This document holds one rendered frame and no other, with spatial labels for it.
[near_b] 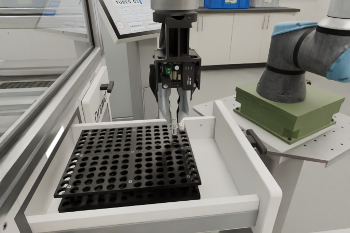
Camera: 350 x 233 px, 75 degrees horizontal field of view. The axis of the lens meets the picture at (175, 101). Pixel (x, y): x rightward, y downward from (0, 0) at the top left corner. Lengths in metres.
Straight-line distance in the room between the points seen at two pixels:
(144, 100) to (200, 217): 1.15
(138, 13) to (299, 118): 0.92
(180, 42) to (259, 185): 0.25
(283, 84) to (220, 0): 2.97
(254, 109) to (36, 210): 0.65
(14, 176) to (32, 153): 0.06
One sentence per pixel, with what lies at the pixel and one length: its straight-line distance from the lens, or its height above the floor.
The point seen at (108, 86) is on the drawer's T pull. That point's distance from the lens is 0.71.
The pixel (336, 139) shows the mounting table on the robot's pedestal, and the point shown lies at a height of 0.76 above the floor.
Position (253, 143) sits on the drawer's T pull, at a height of 0.91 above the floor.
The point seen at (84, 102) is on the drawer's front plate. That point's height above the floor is 0.93.
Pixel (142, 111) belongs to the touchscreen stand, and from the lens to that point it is 1.49.
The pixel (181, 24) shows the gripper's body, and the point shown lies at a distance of 0.34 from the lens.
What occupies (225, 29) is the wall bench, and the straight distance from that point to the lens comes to 3.59.
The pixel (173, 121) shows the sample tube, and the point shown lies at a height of 0.93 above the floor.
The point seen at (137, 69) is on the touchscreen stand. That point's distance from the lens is 1.38.
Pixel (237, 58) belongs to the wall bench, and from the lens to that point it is 3.78.
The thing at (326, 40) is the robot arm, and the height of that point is 1.06.
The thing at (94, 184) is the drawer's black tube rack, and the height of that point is 0.90.
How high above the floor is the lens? 1.17
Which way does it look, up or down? 26 degrees down
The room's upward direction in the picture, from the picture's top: straight up
